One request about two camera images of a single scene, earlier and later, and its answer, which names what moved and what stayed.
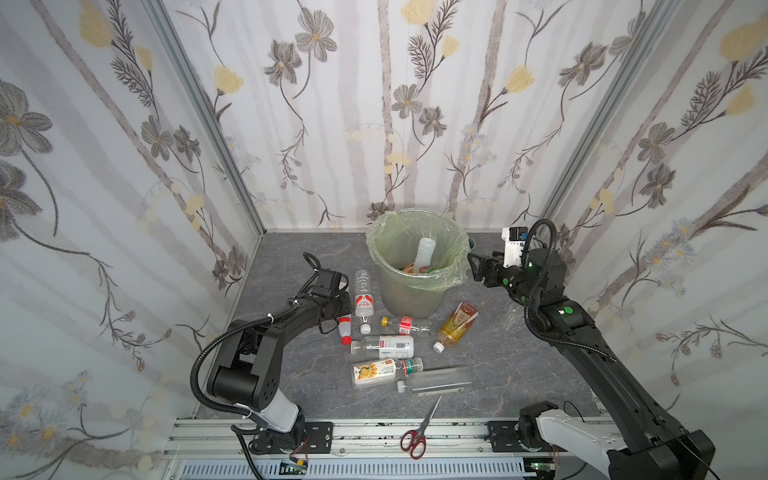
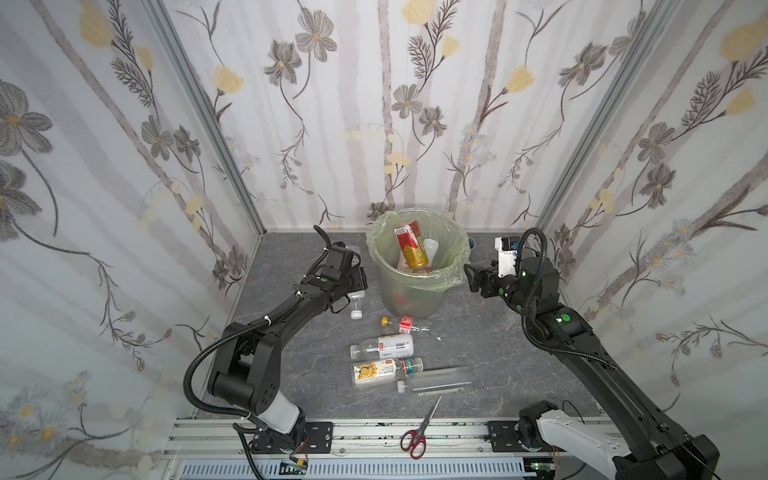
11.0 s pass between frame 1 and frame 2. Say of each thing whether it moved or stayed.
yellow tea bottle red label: moved
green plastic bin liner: stayed
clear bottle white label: stayed
